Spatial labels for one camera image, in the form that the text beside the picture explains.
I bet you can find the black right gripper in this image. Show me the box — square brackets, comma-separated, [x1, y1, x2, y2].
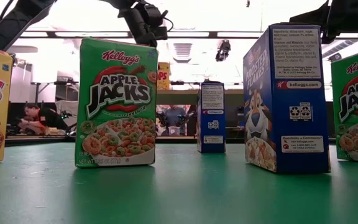
[290, 0, 357, 44]

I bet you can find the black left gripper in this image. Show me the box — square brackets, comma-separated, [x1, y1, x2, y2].
[118, 1, 163, 48]

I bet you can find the green Apple Jacks cereal box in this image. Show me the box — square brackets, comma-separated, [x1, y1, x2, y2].
[74, 37, 159, 169]
[330, 47, 358, 164]

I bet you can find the blue Frosted Flakes cereal box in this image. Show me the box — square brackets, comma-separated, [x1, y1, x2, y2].
[196, 80, 227, 154]
[242, 23, 331, 174]

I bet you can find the ceiling air vent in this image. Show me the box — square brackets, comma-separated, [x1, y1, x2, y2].
[172, 42, 194, 63]

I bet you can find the person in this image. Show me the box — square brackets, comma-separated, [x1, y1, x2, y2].
[160, 105, 190, 137]
[17, 102, 71, 136]

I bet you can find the black background desk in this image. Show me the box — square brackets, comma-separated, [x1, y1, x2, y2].
[29, 80, 80, 103]

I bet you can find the green table mat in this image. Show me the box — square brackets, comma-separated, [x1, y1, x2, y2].
[0, 142, 358, 224]

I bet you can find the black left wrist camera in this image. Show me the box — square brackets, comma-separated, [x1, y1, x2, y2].
[153, 26, 170, 41]

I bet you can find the black overhead frame bar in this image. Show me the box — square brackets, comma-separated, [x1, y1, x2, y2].
[0, 30, 358, 39]

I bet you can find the black overhead camera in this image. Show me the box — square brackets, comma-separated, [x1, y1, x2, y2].
[214, 39, 232, 62]

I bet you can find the black metal table frame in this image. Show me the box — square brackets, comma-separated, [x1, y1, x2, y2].
[4, 136, 335, 147]

